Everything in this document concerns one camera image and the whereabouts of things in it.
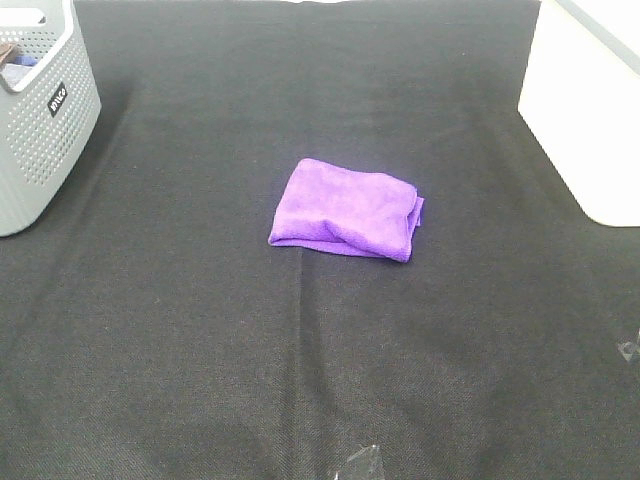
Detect clear tape piece bottom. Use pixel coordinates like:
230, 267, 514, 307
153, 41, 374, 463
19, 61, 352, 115
334, 445, 385, 480

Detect white plastic storage bin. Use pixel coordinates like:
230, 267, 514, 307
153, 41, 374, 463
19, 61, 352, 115
518, 1, 639, 227

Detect clear tape piece right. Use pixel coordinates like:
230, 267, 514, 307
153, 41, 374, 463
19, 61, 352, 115
617, 341, 640, 363

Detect purple microfiber towel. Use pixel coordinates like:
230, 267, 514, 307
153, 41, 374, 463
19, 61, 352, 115
268, 158, 424, 263

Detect clothes inside grey basket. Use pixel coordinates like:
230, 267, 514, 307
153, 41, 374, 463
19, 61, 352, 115
1, 43, 38, 88

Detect black table cloth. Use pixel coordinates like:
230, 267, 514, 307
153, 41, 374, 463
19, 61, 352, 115
1, 1, 639, 479

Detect clear tape piece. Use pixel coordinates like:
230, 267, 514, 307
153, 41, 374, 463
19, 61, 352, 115
334, 445, 385, 480
617, 341, 640, 363

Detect grey perforated laundry basket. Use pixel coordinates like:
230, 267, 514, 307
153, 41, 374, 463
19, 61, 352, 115
1, 1, 101, 237

